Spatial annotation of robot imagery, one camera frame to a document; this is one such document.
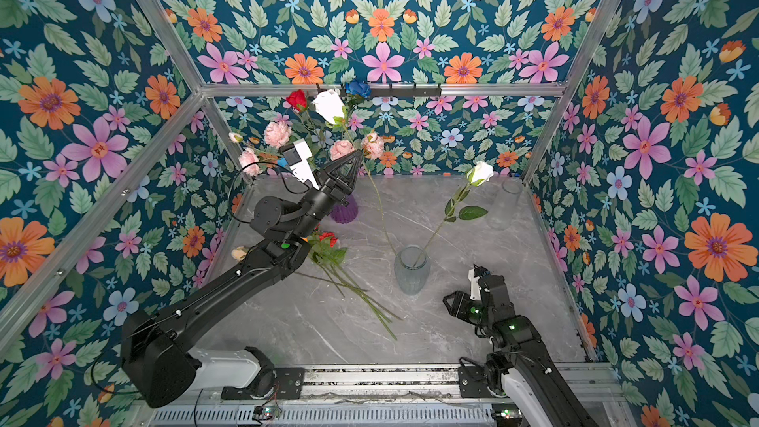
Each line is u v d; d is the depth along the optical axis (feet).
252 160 2.51
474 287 2.45
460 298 2.39
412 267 2.46
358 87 2.68
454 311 2.38
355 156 1.84
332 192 1.71
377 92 3.03
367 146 2.69
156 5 2.46
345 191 1.82
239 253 3.06
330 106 1.64
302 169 1.70
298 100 2.71
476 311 2.27
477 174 2.07
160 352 1.26
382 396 2.37
